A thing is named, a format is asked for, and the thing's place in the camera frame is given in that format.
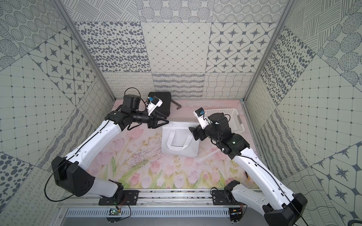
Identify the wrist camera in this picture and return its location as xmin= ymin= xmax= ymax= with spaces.
xmin=194 ymin=107 xmax=211 ymax=129
xmin=147 ymin=96 xmax=163 ymax=116

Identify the black plastic case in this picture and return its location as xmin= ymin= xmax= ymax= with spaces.
xmin=149 ymin=92 xmax=172 ymax=117

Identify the aluminium rail frame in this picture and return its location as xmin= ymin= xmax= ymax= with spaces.
xmin=53 ymin=189 xmax=253 ymax=225

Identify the white adhesive strip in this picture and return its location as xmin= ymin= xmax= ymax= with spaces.
xmin=196 ymin=150 xmax=221 ymax=163

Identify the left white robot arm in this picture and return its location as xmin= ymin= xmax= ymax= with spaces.
xmin=51 ymin=95 xmax=169 ymax=203

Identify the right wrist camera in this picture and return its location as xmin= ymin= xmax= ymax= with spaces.
xmin=194 ymin=107 xmax=211 ymax=129

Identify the white perforated plastic basket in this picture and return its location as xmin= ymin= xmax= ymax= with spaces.
xmin=205 ymin=108 xmax=245 ymax=134

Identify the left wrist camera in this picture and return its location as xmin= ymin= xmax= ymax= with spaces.
xmin=147 ymin=96 xmax=163 ymax=116

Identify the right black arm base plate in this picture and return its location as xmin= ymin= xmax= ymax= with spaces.
xmin=210 ymin=189 xmax=240 ymax=206

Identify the floral pink table mat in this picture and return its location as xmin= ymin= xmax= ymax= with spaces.
xmin=84 ymin=98 xmax=269 ymax=190

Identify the green circuit board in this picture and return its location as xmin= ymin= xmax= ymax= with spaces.
xmin=109 ymin=208 xmax=120 ymax=216

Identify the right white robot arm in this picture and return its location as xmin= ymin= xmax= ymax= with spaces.
xmin=189 ymin=108 xmax=307 ymax=226

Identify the white insulated delivery bag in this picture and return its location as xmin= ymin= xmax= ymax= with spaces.
xmin=161 ymin=121 xmax=199 ymax=158

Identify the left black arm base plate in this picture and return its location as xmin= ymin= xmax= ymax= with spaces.
xmin=98 ymin=190 xmax=140 ymax=206

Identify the black controller box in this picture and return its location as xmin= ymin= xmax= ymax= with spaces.
xmin=229 ymin=208 xmax=243 ymax=224

